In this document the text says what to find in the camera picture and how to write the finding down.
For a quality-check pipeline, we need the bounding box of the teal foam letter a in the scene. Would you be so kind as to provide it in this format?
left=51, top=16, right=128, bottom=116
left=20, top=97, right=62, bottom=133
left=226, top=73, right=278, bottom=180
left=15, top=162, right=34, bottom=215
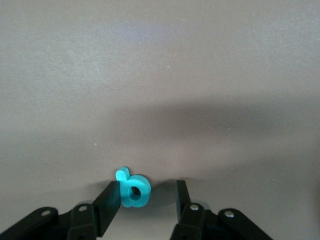
left=115, top=166, right=152, bottom=208

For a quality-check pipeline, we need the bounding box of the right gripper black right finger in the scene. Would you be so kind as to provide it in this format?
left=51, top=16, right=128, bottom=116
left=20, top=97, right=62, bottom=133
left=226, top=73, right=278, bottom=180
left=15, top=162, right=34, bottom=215
left=169, top=179, right=276, bottom=240

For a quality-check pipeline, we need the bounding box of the brown table cover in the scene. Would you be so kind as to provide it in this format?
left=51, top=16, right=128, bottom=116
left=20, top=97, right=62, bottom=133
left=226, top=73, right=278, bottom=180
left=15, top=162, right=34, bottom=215
left=0, top=0, right=320, bottom=240

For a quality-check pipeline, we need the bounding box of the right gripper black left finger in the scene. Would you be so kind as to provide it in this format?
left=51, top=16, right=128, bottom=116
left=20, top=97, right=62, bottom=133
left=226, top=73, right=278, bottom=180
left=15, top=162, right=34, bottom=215
left=0, top=181, right=121, bottom=240

